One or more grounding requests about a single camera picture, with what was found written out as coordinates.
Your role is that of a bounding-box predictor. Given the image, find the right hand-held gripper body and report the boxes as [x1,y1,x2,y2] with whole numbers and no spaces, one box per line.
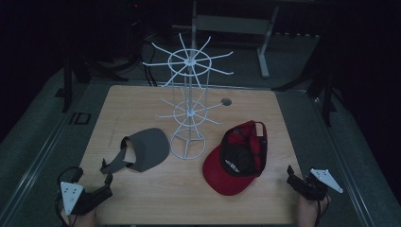
[292,167,344,201]

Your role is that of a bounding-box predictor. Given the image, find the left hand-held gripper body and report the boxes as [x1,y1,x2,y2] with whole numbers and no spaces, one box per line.
[60,167,113,217]

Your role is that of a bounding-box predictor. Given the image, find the grey sun visor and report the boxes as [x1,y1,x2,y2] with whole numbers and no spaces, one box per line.
[99,127,171,175]

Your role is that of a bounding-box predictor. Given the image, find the red baseball cap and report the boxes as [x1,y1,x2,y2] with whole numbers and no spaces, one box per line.
[201,119,269,197]

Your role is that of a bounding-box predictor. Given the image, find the white wire hat rack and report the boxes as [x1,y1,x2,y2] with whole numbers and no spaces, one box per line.
[142,32,235,161]

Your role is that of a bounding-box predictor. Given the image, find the person's left hand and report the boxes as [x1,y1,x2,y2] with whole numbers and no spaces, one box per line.
[67,208,99,227]

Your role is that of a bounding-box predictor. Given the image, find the person's right hand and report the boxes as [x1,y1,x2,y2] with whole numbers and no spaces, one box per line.
[297,194,332,227]

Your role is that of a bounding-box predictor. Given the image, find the black metal stand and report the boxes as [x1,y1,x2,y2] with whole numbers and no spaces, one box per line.
[271,29,344,128]
[55,51,130,114]

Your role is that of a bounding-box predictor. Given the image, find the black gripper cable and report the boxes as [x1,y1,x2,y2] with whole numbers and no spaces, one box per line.
[54,166,80,227]
[314,194,331,227]

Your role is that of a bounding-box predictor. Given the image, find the black floor cables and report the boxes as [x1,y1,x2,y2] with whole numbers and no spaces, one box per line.
[142,39,159,88]

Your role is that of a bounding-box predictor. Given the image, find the grey metal desk frame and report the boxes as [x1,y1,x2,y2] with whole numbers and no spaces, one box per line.
[190,0,281,79]

